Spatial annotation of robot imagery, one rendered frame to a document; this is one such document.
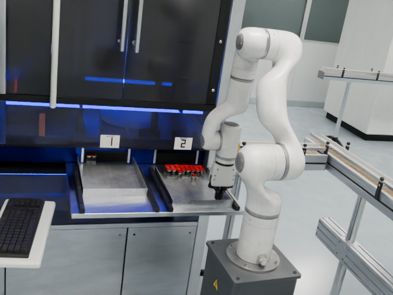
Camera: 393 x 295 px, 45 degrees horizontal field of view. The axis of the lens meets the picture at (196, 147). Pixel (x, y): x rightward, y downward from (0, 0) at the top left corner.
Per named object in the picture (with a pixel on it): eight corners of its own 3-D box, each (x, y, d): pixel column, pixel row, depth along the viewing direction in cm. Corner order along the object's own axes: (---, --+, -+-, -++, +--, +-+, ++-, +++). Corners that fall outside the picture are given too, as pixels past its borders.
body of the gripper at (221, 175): (233, 155, 197) (228, 180, 200) (210, 155, 193) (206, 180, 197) (240, 163, 190) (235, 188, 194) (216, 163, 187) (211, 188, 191)
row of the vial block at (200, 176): (165, 177, 218) (166, 168, 216) (202, 177, 223) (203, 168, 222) (166, 179, 216) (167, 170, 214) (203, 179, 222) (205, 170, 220)
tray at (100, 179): (76, 163, 220) (77, 155, 218) (133, 163, 228) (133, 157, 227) (82, 196, 190) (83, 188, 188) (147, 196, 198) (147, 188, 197)
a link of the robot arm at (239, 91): (218, 78, 170) (203, 154, 183) (258, 81, 176) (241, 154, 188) (209, 70, 177) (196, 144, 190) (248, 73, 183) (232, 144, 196)
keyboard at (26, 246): (9, 201, 193) (9, 195, 192) (45, 202, 196) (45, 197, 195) (-17, 257, 156) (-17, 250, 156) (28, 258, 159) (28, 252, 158)
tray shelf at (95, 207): (65, 166, 219) (65, 163, 218) (209, 168, 241) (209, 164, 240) (71, 218, 176) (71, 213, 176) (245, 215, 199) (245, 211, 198)
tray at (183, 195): (154, 172, 221) (155, 166, 220) (207, 174, 229) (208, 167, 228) (171, 208, 191) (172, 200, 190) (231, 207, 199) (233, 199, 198)
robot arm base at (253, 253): (289, 270, 164) (300, 223, 158) (240, 275, 157) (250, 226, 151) (263, 240, 181) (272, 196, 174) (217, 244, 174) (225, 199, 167)
